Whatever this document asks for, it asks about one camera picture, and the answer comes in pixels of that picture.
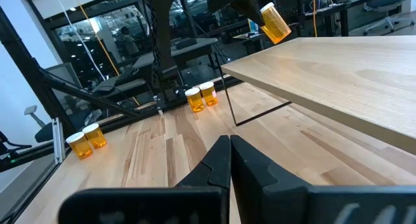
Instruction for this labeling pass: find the grey background desk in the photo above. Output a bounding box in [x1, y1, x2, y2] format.
[133, 37, 218, 69]

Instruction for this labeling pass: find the keyboard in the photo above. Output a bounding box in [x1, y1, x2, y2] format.
[304, 3, 346, 16]

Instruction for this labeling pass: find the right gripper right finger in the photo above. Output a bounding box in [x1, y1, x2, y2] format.
[231, 134, 416, 224]

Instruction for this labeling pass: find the silver aluminium bracket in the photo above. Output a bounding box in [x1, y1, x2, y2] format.
[51, 117, 66, 165]

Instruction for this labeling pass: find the person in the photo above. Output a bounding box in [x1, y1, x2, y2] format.
[120, 25, 140, 58]

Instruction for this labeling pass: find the black desk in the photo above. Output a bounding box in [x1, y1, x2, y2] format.
[302, 3, 351, 37]

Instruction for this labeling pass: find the amber medicine bottle pink label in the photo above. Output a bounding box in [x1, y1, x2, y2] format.
[198, 81, 219, 107]

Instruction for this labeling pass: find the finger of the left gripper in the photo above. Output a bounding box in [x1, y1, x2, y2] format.
[230, 0, 266, 27]

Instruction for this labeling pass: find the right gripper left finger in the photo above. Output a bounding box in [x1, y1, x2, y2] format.
[58, 134, 232, 224]

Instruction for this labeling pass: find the black metal rig frame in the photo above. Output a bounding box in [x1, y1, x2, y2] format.
[0, 6, 251, 173]

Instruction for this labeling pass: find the white cable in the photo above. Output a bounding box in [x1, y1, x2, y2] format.
[51, 0, 107, 82]

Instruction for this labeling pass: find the grey office chair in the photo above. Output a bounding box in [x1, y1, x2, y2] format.
[23, 105, 55, 143]
[362, 0, 416, 36]

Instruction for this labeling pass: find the wooden shelf with black legs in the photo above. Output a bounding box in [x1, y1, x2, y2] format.
[214, 34, 416, 155]

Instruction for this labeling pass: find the amber medicine bottle white cap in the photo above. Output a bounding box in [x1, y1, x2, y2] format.
[82, 123, 108, 149]
[66, 131, 94, 160]
[185, 87, 205, 113]
[259, 2, 293, 45]

